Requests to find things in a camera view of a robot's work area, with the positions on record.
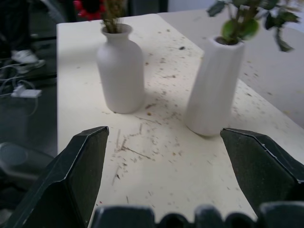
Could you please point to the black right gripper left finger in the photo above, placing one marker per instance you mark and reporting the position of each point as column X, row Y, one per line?
column 71, row 175

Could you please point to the green leafy flower bouquet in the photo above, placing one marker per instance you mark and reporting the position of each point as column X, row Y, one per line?
column 244, row 21

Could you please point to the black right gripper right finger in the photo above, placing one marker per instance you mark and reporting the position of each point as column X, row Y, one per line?
column 259, row 166

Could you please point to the white sneaker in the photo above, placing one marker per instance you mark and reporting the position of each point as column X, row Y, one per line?
column 26, row 58

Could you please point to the tall white faceted vase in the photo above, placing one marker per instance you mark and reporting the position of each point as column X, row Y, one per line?
column 213, row 88

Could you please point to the red flower dried bouquet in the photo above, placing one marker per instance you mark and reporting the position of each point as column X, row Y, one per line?
column 104, row 12

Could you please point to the grey chair base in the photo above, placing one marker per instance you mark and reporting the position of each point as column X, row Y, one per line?
column 19, row 159

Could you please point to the round white bottle vase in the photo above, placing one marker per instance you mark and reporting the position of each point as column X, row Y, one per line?
column 121, row 71

